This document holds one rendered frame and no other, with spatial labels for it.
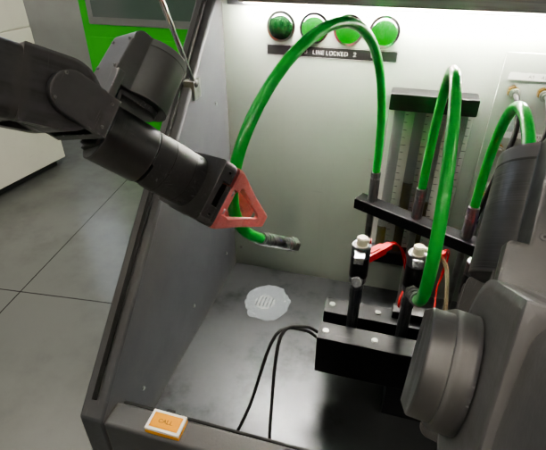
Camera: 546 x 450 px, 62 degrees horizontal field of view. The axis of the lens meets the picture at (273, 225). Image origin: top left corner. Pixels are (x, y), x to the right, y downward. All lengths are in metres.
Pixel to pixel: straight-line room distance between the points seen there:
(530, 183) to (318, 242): 0.85
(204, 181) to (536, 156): 0.32
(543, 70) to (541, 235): 0.71
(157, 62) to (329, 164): 0.55
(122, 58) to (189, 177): 0.12
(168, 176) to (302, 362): 0.56
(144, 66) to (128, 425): 0.48
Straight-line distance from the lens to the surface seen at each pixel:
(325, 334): 0.76
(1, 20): 3.48
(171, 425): 0.69
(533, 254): 0.19
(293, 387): 0.88
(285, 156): 0.95
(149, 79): 0.45
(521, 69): 0.88
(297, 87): 0.90
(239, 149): 0.49
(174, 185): 0.46
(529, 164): 0.22
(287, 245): 0.63
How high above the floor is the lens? 1.53
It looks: 33 degrees down
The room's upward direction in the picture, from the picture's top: straight up
